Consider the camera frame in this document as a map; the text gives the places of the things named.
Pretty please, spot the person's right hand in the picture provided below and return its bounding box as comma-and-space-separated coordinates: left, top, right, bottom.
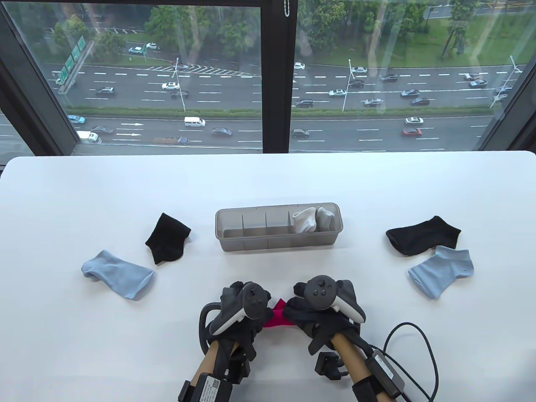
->
284, 281, 363, 356

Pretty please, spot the person's left hand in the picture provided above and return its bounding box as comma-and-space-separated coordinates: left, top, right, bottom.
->
204, 307, 276, 361

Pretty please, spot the black sock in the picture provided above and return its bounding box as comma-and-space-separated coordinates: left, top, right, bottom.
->
386, 216, 462, 257
145, 213, 192, 264

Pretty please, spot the light blue sock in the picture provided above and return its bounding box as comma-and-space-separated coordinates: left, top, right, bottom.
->
408, 246, 474, 299
81, 250, 155, 300

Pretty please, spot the person's right forearm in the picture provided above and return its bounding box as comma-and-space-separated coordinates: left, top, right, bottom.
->
333, 335, 373, 384

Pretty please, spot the person's left forearm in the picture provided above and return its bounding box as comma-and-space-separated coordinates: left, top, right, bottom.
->
193, 341, 239, 384

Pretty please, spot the grey white tracking controller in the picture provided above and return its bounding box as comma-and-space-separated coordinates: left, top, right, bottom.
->
304, 275, 366, 325
199, 282, 273, 356

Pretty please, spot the black labelled sensor box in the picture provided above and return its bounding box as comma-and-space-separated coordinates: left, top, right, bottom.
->
368, 350, 406, 398
197, 374, 233, 402

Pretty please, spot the grey plastic divided organizer box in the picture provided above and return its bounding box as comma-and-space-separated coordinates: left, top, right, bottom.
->
215, 202, 344, 253

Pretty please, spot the black cable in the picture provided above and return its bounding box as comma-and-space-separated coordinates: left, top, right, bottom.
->
383, 322, 439, 402

